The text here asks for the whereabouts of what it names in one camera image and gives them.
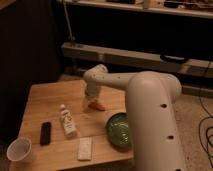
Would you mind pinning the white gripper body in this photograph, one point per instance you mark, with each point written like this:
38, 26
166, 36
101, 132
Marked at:
92, 92

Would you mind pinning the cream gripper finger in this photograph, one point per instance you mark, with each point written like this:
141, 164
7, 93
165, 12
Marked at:
86, 102

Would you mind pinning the orange red pepper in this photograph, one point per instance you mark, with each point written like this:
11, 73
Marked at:
96, 106

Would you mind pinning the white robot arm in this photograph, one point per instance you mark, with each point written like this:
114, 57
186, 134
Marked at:
149, 98

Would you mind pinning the green ceramic bowl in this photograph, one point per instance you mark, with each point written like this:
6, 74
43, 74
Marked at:
117, 130

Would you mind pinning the clear plastic cup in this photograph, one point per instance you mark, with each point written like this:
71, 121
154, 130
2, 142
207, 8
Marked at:
20, 150

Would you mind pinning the white squeeze bottle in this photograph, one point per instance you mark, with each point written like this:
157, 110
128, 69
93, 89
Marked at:
67, 121

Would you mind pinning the white sponge block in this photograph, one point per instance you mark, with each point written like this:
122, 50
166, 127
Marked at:
85, 149

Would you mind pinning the black rectangular remote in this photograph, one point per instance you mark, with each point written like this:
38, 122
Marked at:
45, 134

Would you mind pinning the upper wooden shelf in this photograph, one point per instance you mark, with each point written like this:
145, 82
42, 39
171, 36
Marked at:
111, 5

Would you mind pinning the black handle on rail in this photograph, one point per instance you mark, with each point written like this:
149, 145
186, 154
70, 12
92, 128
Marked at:
179, 60

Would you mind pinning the grey metal rail beam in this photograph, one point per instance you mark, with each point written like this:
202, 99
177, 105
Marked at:
135, 59

